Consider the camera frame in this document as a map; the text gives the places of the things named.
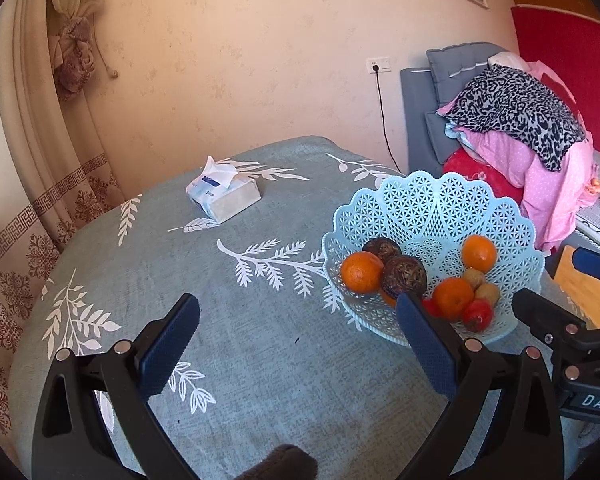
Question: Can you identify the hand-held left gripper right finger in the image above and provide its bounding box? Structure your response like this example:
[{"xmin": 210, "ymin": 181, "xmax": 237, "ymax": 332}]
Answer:
[{"xmin": 396, "ymin": 291, "xmax": 565, "ymax": 480}]

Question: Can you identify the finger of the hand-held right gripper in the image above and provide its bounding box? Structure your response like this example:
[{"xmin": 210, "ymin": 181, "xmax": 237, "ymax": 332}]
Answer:
[
  {"xmin": 571, "ymin": 246, "xmax": 600, "ymax": 291},
  {"xmin": 512, "ymin": 288, "xmax": 600, "ymax": 361}
]

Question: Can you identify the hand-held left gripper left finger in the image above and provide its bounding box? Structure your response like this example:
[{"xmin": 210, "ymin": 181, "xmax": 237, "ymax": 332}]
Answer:
[{"xmin": 31, "ymin": 292, "xmax": 201, "ymax": 480}]

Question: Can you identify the large brown kiwi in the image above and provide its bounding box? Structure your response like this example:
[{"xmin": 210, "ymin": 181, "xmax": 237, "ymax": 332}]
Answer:
[{"xmin": 474, "ymin": 282, "xmax": 501, "ymax": 306}]

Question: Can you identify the small brown kiwi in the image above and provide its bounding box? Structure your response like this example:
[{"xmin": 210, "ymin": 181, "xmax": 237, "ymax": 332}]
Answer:
[{"xmin": 461, "ymin": 267, "xmax": 487, "ymax": 290}]

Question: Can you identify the dark purple passion fruit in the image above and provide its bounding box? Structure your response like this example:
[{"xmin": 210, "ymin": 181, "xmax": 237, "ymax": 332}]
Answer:
[
  {"xmin": 381, "ymin": 255, "xmax": 428, "ymax": 299},
  {"xmin": 362, "ymin": 237, "xmax": 402, "ymax": 265}
]

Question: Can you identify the light blue lattice basket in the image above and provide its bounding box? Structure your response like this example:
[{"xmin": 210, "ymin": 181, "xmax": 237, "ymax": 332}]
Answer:
[{"xmin": 321, "ymin": 170, "xmax": 547, "ymax": 347}]

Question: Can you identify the wooden board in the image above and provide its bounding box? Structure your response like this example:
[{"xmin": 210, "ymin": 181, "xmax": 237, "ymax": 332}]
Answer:
[{"xmin": 555, "ymin": 245, "xmax": 600, "ymax": 328}]

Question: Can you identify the grey leaf-print tablecloth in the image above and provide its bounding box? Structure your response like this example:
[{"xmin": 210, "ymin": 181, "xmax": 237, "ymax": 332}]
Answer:
[{"xmin": 7, "ymin": 135, "xmax": 596, "ymax": 480}]

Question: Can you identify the pink cloth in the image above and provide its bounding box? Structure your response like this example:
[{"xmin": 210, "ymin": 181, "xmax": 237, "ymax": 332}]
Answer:
[{"xmin": 437, "ymin": 52, "xmax": 600, "ymax": 253}]

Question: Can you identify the red cloth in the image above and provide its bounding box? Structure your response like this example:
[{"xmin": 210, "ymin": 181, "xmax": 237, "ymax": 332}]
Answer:
[{"xmin": 442, "ymin": 147, "xmax": 526, "ymax": 206}]

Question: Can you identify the tissue pack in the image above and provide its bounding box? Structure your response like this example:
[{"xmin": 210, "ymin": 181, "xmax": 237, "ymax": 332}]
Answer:
[{"xmin": 185, "ymin": 156, "xmax": 262, "ymax": 225}]

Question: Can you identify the dark fuzzy cloth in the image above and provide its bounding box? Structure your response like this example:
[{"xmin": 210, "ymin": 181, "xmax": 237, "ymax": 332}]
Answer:
[{"xmin": 232, "ymin": 444, "xmax": 317, "ymax": 480}]

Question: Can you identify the leopard print cloth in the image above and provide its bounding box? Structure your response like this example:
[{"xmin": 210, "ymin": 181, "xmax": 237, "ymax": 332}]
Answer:
[{"xmin": 445, "ymin": 66, "xmax": 587, "ymax": 172}]

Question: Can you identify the red fabric panel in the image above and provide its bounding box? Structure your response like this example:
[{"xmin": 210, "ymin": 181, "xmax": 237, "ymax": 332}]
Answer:
[{"xmin": 510, "ymin": 5, "xmax": 600, "ymax": 153}]

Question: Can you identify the grey sofa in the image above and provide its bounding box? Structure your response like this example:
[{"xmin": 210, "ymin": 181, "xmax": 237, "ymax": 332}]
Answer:
[{"xmin": 399, "ymin": 66, "xmax": 448, "ymax": 176}]

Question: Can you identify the large grey cushion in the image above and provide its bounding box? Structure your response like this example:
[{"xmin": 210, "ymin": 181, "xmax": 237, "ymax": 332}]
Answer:
[{"xmin": 426, "ymin": 41, "xmax": 518, "ymax": 111}]

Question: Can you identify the beige patterned curtain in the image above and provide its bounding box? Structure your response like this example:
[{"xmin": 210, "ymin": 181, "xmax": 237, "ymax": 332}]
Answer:
[{"xmin": 0, "ymin": 0, "xmax": 126, "ymax": 441}]

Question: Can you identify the curtain tieback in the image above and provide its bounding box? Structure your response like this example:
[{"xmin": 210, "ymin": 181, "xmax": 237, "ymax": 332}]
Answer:
[{"xmin": 47, "ymin": 0, "xmax": 118, "ymax": 103}]

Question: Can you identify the black power cable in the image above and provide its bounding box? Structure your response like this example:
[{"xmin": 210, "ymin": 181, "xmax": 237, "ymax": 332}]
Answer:
[{"xmin": 375, "ymin": 67, "xmax": 406, "ymax": 173}]

